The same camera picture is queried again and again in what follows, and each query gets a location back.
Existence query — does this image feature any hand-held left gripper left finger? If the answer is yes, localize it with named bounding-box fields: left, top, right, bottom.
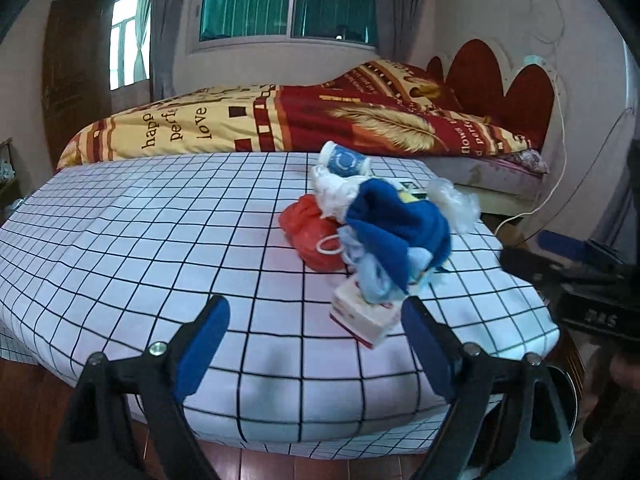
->
left=54, top=294, right=232, bottom=480

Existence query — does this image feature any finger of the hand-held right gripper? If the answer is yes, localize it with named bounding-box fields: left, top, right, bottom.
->
left=500, top=245, right=567, bottom=289
left=541, top=232, right=624, bottom=267

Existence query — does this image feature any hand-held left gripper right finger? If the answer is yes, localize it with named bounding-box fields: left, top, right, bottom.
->
left=400, top=296, right=573, bottom=480

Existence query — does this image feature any clear plastic bag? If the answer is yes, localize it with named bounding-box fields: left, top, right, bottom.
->
left=427, top=177, right=481, bottom=235

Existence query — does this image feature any red plastic bag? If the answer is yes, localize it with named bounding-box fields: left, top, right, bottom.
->
left=278, top=194, right=352, bottom=273

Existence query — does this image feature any blue white paper cup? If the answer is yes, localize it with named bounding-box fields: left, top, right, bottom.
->
left=318, top=141, right=371, bottom=180

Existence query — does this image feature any person's right hand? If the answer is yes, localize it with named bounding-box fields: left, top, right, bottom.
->
left=612, top=349, right=640, bottom=387

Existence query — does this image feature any white red small box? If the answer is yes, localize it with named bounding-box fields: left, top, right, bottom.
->
left=329, top=277, right=403, bottom=348

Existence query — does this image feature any light blue cloth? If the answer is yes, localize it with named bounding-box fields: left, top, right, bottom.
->
left=340, top=227, right=436, bottom=306

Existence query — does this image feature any dark blue cloth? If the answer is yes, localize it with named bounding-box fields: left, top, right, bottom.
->
left=345, top=178, right=452, bottom=295

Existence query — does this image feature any green yellow packet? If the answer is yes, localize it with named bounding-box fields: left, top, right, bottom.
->
left=395, top=180, right=431, bottom=202

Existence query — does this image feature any red white scalloped headboard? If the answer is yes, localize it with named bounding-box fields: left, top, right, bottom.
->
left=425, top=37, right=566, bottom=161

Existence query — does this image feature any white plastic bag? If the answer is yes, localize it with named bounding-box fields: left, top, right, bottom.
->
left=310, top=165, right=362, bottom=222

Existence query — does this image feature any cluttered side shelf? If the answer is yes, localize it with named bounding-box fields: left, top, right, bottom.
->
left=0, top=137, right=24, bottom=213

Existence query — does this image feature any dark wooden door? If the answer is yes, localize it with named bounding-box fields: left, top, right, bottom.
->
left=42, top=0, right=108, bottom=171

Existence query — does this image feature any narrow side window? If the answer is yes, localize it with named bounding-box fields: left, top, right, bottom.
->
left=100, top=0, right=153, bottom=93

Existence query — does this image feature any large white framed window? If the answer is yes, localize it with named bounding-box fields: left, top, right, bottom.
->
left=187, top=0, right=379, bottom=54

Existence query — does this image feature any white power cable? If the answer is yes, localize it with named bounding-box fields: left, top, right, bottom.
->
left=494, top=80, right=569, bottom=233

